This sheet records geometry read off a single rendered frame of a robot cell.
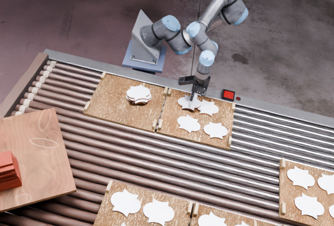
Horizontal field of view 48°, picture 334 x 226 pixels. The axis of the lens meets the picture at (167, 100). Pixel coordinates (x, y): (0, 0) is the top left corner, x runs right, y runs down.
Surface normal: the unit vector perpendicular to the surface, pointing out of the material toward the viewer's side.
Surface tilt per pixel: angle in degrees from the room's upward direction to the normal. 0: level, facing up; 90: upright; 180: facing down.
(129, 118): 0
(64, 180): 0
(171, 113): 0
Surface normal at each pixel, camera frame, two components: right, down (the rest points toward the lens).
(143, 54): -0.16, 0.70
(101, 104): 0.12, -0.68
